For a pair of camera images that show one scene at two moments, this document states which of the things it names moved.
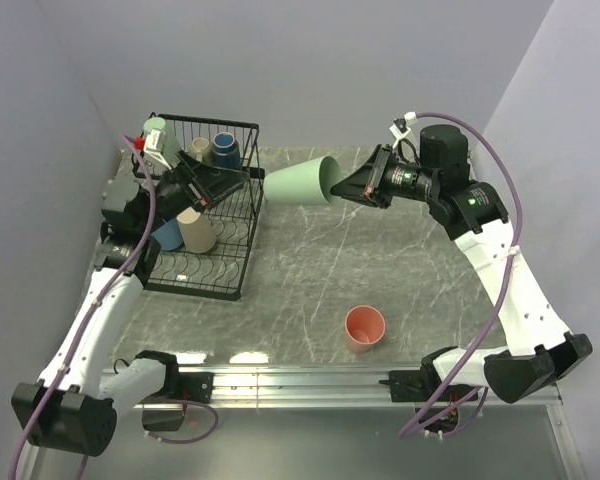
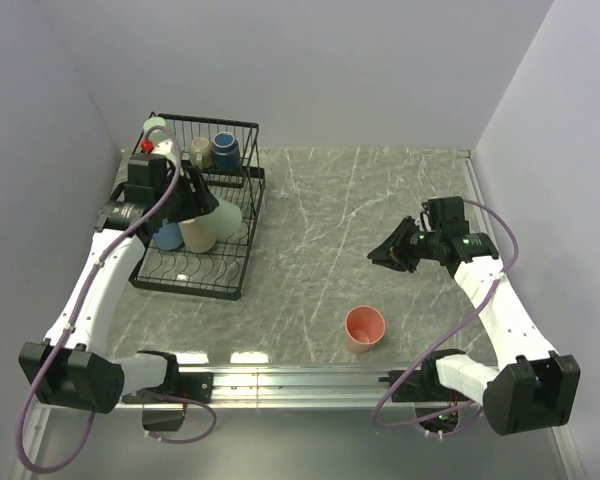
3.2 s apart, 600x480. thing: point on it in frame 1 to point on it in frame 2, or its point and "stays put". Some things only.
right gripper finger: (361, 184) to (390, 247)
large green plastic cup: (306, 182) to (227, 222)
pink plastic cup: (364, 326) stays put
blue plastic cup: (169, 236) stays put
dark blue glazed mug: (226, 151) stays put
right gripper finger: (364, 198) to (390, 263)
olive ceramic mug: (201, 150) stays put
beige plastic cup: (198, 232) stays put
